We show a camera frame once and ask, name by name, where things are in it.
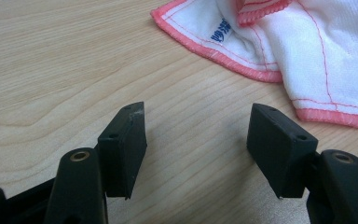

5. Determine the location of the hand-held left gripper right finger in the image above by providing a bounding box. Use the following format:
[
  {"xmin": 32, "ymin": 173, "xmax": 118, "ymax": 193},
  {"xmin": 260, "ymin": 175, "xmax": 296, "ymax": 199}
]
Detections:
[{"xmin": 246, "ymin": 103, "xmax": 319, "ymax": 199}]

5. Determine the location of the white towel with pink edging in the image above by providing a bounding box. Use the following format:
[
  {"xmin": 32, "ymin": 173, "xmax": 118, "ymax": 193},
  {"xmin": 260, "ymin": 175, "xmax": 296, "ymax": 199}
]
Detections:
[{"xmin": 150, "ymin": 0, "xmax": 358, "ymax": 131}]

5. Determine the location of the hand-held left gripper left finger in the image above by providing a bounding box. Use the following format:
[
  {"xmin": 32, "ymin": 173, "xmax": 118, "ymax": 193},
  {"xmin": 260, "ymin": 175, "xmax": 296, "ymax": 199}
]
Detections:
[{"xmin": 97, "ymin": 101, "xmax": 148, "ymax": 200}]

